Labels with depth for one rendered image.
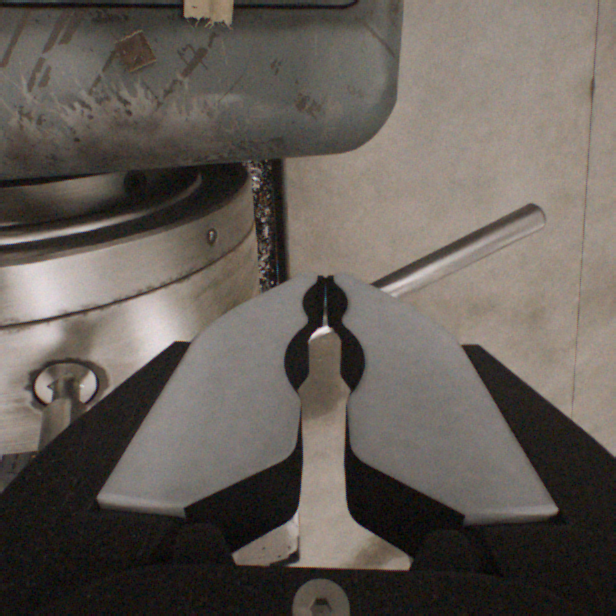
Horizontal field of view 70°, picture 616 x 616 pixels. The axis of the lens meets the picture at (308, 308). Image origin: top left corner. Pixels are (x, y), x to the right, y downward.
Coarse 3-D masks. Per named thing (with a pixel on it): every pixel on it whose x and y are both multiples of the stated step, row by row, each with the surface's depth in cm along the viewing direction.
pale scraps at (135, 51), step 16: (192, 0) 17; (208, 0) 17; (224, 0) 17; (192, 16) 17; (208, 16) 17; (224, 16) 18; (128, 48) 17; (144, 48) 17; (128, 64) 17; (144, 64) 17
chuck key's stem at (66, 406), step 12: (60, 384) 25; (72, 384) 25; (84, 384) 26; (60, 396) 24; (72, 396) 24; (48, 408) 23; (60, 408) 22; (72, 408) 23; (84, 408) 23; (48, 420) 22; (60, 420) 22; (72, 420) 22; (48, 432) 21; (60, 432) 21
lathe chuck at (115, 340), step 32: (224, 256) 30; (256, 256) 37; (160, 288) 26; (192, 288) 28; (224, 288) 31; (256, 288) 37; (64, 320) 24; (96, 320) 25; (128, 320) 26; (160, 320) 27; (192, 320) 29; (0, 352) 23; (32, 352) 24; (64, 352) 25; (96, 352) 25; (128, 352) 27; (0, 384) 24; (32, 384) 25; (0, 416) 25; (32, 416) 26; (0, 448) 26; (32, 448) 27
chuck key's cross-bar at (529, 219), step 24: (504, 216) 18; (528, 216) 18; (456, 240) 18; (480, 240) 18; (504, 240) 18; (408, 264) 19; (432, 264) 18; (456, 264) 18; (384, 288) 19; (408, 288) 18; (312, 336) 19
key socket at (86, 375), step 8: (48, 368) 25; (56, 368) 25; (64, 368) 25; (72, 368) 25; (80, 368) 26; (88, 368) 26; (40, 376) 25; (48, 376) 25; (56, 376) 25; (80, 376) 26; (88, 376) 26; (96, 376) 26; (40, 384) 25; (48, 384) 25; (88, 384) 26; (96, 384) 26; (40, 392) 25; (48, 392) 25; (88, 392) 26; (48, 400) 26
